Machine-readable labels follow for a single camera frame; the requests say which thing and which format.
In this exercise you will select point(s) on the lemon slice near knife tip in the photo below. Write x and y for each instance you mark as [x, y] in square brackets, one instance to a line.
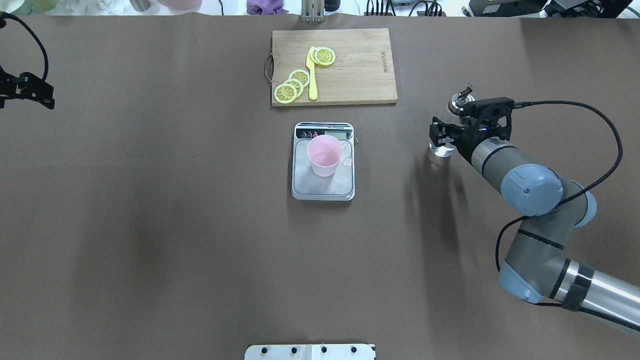
[323, 56]

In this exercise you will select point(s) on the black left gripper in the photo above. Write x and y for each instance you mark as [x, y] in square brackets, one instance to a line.
[25, 86]

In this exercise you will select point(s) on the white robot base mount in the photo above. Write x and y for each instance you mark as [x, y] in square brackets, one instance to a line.
[318, 351]

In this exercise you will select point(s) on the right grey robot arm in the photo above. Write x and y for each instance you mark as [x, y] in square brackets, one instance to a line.
[550, 207]

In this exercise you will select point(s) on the digital kitchen scale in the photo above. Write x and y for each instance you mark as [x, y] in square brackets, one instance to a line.
[307, 186]

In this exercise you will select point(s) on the lemon slice lowest of three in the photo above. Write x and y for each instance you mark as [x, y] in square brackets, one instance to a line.
[285, 93]

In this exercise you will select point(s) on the pink plastic cup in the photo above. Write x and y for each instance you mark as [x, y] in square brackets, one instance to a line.
[324, 152]

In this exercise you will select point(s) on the purple cloth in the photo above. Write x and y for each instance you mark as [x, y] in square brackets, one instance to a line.
[265, 7]

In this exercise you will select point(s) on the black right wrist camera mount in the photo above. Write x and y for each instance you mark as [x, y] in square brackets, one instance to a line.
[499, 108]

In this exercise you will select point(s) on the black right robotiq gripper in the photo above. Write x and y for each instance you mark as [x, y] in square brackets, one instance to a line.
[463, 143]

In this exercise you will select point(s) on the yellow plastic knife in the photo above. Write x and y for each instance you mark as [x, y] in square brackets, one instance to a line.
[312, 84]

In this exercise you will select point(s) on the wooden cutting board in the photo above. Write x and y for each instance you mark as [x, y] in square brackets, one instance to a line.
[361, 74]

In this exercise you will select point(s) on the glass sauce bottle metal spout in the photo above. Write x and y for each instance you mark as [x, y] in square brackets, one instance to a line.
[453, 114]

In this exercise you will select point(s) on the pink bowl with ice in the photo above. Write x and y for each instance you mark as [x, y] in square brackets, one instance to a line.
[180, 4]

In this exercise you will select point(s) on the aluminium frame post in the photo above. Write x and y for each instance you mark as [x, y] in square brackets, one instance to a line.
[312, 11]

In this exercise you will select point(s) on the lemon slice middle of three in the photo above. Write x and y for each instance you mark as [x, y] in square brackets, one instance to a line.
[297, 84]

